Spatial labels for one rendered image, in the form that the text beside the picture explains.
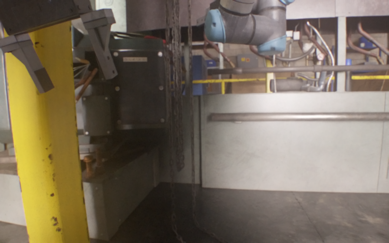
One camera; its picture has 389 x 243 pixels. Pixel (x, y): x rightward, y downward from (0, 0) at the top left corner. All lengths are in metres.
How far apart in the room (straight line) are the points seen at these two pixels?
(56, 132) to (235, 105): 0.96
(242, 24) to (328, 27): 1.38
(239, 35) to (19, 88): 0.50
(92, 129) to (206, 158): 0.73
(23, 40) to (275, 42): 0.53
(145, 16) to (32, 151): 1.17
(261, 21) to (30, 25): 0.47
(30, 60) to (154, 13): 1.13
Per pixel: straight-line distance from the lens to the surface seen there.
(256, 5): 0.63
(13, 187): 1.23
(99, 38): 0.36
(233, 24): 0.51
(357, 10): 1.56
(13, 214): 1.30
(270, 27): 0.57
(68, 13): 0.36
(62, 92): 0.53
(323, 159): 1.39
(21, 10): 0.40
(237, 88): 3.99
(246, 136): 1.25
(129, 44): 0.92
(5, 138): 1.12
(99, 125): 0.83
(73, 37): 0.96
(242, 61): 5.95
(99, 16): 0.34
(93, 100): 0.83
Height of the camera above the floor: 0.56
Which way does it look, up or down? 6 degrees down
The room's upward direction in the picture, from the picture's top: 1 degrees counter-clockwise
